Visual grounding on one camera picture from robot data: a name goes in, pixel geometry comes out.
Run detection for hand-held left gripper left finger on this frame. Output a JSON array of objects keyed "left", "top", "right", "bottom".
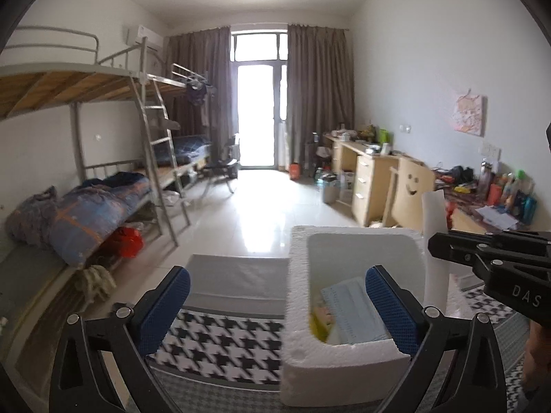
[{"left": 49, "top": 265, "right": 192, "bottom": 413}]

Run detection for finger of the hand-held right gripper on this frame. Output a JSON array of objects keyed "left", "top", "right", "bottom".
[
  {"left": 484, "top": 229, "right": 551, "bottom": 251},
  {"left": 427, "top": 232, "right": 517, "bottom": 272}
]

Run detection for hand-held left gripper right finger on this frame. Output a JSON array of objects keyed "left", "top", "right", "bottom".
[{"left": 365, "top": 265, "right": 502, "bottom": 413}]

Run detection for blue face mask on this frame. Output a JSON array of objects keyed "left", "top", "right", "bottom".
[{"left": 321, "top": 277, "right": 391, "bottom": 346}]

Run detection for white foam box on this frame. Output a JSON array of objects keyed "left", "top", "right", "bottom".
[{"left": 280, "top": 225, "right": 430, "bottom": 407}]

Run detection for person's right hand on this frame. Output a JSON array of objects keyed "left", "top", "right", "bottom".
[{"left": 522, "top": 322, "right": 551, "bottom": 402}]

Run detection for white paper sheets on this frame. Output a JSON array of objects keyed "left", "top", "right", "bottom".
[{"left": 471, "top": 205, "right": 519, "bottom": 231}]

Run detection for houndstooth tablecloth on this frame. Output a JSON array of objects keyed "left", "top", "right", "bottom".
[{"left": 144, "top": 284, "right": 551, "bottom": 413}]

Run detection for wooden chair with smiley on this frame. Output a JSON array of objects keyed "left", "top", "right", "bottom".
[{"left": 382, "top": 157, "right": 436, "bottom": 229}]

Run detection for beige rag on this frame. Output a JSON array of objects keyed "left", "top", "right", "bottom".
[{"left": 76, "top": 264, "right": 117, "bottom": 307}]

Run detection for red plastic bag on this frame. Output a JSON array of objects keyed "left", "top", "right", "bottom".
[{"left": 112, "top": 226, "right": 144, "bottom": 260}]

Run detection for wooden desk with drawers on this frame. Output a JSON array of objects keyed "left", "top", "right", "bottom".
[{"left": 323, "top": 133, "right": 425, "bottom": 228}]

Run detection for blue quilt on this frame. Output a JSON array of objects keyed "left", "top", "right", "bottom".
[{"left": 49, "top": 172, "right": 152, "bottom": 267}]

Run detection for metal trash can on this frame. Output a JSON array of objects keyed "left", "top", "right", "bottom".
[{"left": 321, "top": 174, "right": 341, "bottom": 204}]

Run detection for black chair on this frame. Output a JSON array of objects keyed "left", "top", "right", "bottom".
[{"left": 201, "top": 135, "right": 240, "bottom": 195}]

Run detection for grey purple blanket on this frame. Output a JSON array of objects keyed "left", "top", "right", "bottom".
[{"left": 6, "top": 186, "right": 60, "bottom": 251}]

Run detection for wide brown curtain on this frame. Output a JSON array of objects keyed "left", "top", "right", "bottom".
[{"left": 287, "top": 23, "right": 356, "bottom": 173}]

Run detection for narrow brown curtain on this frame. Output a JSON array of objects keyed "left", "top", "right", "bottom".
[{"left": 166, "top": 28, "right": 236, "bottom": 169}]

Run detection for dark hanging clothes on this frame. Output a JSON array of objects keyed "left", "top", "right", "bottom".
[{"left": 185, "top": 77, "right": 212, "bottom": 107}]

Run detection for glass balcony door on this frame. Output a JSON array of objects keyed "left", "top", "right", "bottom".
[{"left": 231, "top": 30, "right": 289, "bottom": 171}]

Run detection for large metal bunk bed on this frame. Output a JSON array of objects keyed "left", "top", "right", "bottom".
[{"left": 0, "top": 26, "right": 192, "bottom": 276}]

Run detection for white air conditioner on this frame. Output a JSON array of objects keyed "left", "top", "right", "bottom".
[{"left": 126, "top": 25, "right": 165, "bottom": 49}]

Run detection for pink wall picture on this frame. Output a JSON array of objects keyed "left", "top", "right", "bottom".
[{"left": 452, "top": 89, "right": 487, "bottom": 137}]

